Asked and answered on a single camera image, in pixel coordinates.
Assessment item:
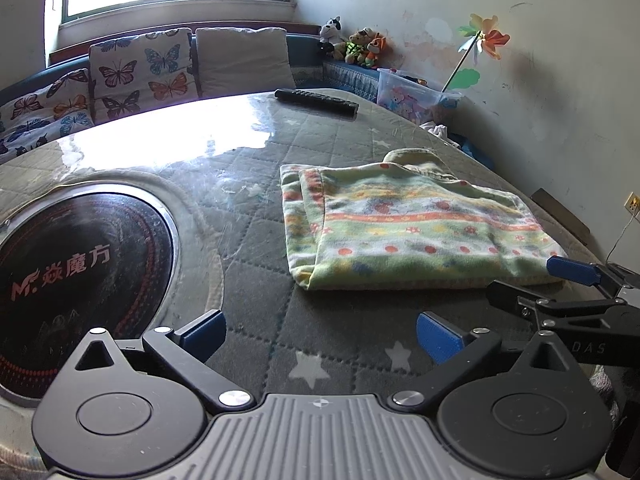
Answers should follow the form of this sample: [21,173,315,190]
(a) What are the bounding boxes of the colourful patterned child shirt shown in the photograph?
[280,148,565,290]

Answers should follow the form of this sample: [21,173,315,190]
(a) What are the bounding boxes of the wall power socket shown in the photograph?
[624,193,640,217]

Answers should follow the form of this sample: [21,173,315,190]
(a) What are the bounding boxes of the blue sofa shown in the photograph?
[0,32,381,151]

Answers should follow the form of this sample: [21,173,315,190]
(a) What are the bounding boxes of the colourful paper pinwheel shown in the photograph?
[442,13,511,92]

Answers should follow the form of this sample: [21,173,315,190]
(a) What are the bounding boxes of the clear plastic storage box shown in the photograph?
[376,68,463,125]

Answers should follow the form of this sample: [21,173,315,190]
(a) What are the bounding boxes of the grey quilted star tablecloth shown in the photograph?
[0,86,622,480]

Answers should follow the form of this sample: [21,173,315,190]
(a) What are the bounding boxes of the left butterfly print cushion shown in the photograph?
[0,68,94,164]

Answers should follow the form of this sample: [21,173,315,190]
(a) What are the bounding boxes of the black round induction cooker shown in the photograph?
[1,182,178,408]

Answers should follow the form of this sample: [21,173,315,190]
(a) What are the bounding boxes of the black remote control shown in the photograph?
[273,89,359,118]

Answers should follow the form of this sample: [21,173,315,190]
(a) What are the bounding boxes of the upright butterfly print cushion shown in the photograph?
[89,27,198,125]

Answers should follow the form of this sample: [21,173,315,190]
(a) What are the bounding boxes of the brown bear plush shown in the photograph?
[344,27,375,65]

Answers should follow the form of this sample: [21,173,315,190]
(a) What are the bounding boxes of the orange fox plush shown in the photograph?
[364,34,386,70]

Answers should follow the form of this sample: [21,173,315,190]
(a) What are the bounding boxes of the plain beige cushion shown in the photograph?
[195,27,296,99]

